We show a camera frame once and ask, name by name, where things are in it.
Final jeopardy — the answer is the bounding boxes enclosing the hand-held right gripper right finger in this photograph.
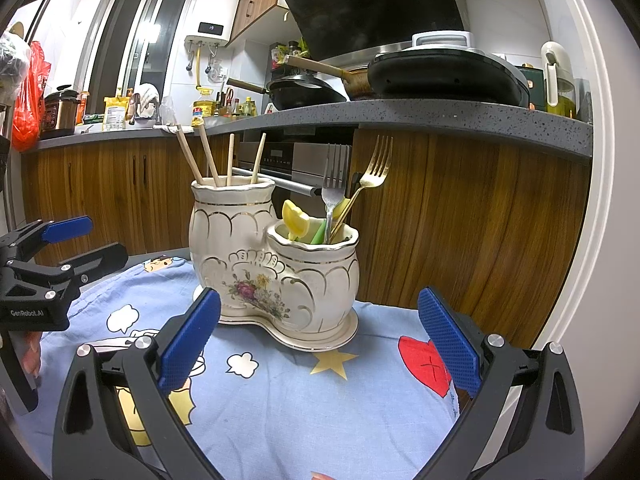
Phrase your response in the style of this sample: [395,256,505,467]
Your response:
[415,287,586,480]

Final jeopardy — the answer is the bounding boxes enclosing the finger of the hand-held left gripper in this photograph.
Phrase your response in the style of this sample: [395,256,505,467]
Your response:
[29,242,130,288]
[0,216,94,262]

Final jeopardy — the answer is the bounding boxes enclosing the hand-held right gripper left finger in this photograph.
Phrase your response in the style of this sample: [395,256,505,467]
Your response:
[52,287,222,480]

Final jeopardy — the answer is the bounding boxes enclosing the cream ceramic utensil holder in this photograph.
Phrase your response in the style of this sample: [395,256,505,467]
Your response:
[189,177,361,352]

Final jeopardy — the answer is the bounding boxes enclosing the yellow green plastic spoon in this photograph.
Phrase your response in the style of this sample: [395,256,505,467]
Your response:
[281,200,328,246]
[331,197,352,233]

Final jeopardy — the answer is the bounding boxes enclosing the gold metal fork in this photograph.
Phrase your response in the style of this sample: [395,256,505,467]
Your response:
[330,135,394,241]

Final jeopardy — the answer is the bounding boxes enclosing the silver metal fork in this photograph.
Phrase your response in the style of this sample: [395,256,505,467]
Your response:
[322,143,351,243]

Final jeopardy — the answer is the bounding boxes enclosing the person's left hand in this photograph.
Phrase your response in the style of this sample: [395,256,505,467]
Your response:
[21,331,43,378]

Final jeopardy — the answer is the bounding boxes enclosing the wooden base cabinets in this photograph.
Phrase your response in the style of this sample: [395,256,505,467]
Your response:
[20,127,591,348]

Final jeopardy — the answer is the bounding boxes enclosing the electric pressure cooker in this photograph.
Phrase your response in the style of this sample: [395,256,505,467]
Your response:
[40,90,81,138]

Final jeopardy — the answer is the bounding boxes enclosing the yellow snack bag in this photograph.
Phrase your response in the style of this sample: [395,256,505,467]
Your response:
[102,96,128,131]

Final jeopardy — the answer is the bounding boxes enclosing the red plastic bag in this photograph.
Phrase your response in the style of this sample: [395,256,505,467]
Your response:
[11,41,52,152]

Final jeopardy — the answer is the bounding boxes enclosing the blue cartoon printed cloth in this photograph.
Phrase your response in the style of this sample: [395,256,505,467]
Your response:
[37,255,461,480]

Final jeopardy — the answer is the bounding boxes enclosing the white hanging rag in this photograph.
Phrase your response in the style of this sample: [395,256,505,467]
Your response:
[134,84,161,118]

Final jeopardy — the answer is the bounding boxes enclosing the yellow cooking oil bottle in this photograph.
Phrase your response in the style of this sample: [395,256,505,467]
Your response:
[191,87,217,128]

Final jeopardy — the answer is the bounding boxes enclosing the sliding glass window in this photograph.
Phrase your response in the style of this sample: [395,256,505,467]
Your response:
[85,0,196,101]

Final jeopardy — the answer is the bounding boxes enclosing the row of condiment bottles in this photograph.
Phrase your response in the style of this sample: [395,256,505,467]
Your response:
[215,87,261,118]

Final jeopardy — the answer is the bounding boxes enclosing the stainless steel built-in oven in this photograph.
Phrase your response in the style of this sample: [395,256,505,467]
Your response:
[237,141,353,196]

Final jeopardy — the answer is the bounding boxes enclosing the grey kitchen countertop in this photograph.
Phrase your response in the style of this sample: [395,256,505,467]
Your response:
[22,97,596,163]

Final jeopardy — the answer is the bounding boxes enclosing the white water heater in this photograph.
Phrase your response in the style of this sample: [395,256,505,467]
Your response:
[185,0,242,48]

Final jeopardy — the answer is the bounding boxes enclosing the black electric griddle pan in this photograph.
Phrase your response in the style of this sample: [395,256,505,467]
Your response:
[367,47,528,107]

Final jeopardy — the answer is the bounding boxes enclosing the dark green kitchen appliance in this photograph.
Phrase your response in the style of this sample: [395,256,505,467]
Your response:
[515,64,546,111]

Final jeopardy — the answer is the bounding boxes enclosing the black spice rack with bottles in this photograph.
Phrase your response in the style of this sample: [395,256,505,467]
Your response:
[269,40,313,72]

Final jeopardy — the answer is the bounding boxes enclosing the oil dispenser bottle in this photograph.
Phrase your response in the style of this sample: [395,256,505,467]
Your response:
[541,41,577,117]

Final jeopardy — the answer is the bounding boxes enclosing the white grey pot lid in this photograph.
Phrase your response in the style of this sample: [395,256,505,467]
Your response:
[411,31,476,52]

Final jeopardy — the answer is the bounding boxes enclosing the black range hood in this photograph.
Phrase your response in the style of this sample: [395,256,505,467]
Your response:
[277,0,468,61]

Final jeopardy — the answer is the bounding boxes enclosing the white door frame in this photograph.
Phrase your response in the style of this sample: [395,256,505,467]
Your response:
[525,0,636,361]

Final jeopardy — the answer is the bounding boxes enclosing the black wok with wooden handle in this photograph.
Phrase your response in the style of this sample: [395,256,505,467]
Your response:
[226,74,347,111]

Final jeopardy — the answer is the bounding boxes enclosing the brown pan with wooden handle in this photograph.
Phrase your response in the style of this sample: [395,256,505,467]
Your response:
[285,55,373,101]

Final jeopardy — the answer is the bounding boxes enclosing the wooden wall cabinet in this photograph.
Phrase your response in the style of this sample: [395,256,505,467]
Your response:
[227,0,311,46]

